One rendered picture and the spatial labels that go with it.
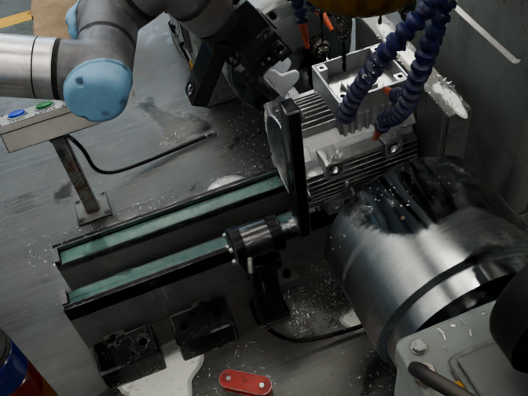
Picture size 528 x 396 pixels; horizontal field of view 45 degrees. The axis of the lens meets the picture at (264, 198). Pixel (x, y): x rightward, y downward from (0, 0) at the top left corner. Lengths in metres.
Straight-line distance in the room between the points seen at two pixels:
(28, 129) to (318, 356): 0.63
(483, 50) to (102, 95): 0.58
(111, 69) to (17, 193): 0.75
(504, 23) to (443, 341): 0.50
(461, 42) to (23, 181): 0.95
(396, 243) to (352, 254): 0.07
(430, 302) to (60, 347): 0.69
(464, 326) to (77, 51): 0.53
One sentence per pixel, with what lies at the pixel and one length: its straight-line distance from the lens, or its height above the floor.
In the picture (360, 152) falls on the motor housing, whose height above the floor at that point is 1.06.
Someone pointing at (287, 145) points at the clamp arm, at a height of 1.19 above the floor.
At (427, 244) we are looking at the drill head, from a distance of 0.78.
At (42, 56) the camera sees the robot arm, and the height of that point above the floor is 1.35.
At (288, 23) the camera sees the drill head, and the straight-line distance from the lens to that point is 1.17.
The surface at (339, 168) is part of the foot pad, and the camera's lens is 0.99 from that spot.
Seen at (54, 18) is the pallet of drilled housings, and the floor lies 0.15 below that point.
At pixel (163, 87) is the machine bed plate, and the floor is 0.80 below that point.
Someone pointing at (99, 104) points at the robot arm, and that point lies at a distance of 0.79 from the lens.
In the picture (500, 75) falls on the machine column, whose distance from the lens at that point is 1.04.
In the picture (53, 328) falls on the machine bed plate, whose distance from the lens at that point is 1.24.
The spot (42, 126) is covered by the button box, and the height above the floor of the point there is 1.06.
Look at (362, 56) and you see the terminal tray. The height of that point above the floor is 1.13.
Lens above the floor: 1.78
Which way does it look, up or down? 49 degrees down
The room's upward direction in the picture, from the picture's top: 10 degrees counter-clockwise
